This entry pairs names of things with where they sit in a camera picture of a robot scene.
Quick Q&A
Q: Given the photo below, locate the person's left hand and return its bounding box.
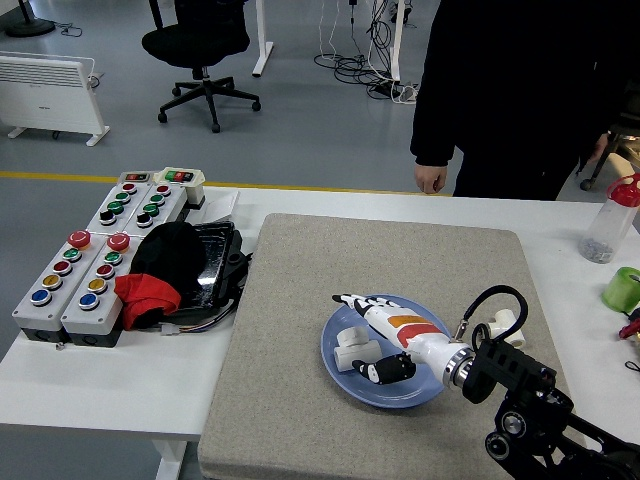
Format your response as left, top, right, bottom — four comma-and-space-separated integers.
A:
588, 131, 610, 164

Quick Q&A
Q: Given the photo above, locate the person's right hand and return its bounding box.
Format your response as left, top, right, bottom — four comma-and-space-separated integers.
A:
413, 163, 449, 195

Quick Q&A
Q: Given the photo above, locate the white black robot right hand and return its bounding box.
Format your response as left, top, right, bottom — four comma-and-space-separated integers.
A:
332, 293, 459, 386

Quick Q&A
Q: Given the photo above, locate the large white pipe tee fitting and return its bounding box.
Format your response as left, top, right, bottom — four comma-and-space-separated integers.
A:
333, 324, 384, 374

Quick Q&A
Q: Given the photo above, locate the clear bottle red cap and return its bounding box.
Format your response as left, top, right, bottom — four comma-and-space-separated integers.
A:
578, 173, 640, 264

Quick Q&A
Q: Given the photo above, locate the small white tee metal thread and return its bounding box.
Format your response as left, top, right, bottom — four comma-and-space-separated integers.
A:
487, 308, 526, 351

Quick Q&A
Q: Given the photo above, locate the blue round plate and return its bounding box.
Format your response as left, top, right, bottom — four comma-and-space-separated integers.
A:
319, 293, 457, 410

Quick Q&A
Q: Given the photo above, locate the black rolling chair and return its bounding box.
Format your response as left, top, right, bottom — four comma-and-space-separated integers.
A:
579, 114, 640, 191

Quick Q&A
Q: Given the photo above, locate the grey-brown table mat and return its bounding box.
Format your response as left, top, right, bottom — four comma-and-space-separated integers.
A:
197, 213, 596, 480

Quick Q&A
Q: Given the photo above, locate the person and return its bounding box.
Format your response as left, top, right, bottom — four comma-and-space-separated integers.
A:
409, 0, 640, 201

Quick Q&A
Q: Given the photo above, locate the white desk leg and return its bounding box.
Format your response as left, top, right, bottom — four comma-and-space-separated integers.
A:
251, 0, 275, 79
387, 0, 404, 84

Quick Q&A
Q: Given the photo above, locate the green tape roll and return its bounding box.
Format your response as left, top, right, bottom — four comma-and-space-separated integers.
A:
600, 266, 640, 312

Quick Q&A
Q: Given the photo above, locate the white paper sheet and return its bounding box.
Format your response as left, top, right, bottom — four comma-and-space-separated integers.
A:
199, 192, 240, 224

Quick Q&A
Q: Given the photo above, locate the black glossy tray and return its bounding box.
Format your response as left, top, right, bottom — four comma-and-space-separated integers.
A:
164, 221, 251, 321

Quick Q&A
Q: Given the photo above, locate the black cloth cap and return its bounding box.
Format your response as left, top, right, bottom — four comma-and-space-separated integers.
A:
128, 222, 206, 306

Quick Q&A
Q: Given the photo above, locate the black office chair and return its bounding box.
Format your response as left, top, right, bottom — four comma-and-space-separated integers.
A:
141, 0, 262, 134

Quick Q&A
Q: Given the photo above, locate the red cloth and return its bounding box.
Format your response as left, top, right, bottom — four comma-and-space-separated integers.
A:
113, 273, 181, 332

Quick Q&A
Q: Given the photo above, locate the four-button control box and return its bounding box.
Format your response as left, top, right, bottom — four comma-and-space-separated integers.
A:
85, 180, 151, 236
121, 182, 189, 237

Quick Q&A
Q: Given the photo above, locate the white table leg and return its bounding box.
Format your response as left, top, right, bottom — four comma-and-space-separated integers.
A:
152, 439, 189, 480

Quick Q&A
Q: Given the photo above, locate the five-button control box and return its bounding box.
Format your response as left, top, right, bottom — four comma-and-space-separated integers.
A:
11, 229, 105, 345
59, 232, 146, 349

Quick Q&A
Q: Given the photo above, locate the white panel heater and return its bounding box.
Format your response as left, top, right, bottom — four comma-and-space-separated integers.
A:
0, 51, 111, 148

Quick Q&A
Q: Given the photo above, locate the black round stand base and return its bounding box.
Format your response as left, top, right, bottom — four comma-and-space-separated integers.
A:
4, 0, 56, 39

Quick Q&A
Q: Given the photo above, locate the tangle of floor cables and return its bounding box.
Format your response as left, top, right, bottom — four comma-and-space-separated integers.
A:
313, 0, 401, 99

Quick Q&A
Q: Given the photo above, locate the red handled tool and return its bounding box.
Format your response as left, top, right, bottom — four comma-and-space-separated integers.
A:
618, 307, 640, 341

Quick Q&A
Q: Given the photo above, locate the coloured wires white connector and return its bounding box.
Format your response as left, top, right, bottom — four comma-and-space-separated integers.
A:
159, 309, 236, 337

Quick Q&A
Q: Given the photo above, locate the cream green-red switch box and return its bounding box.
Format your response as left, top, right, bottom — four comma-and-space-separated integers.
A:
152, 167, 206, 209

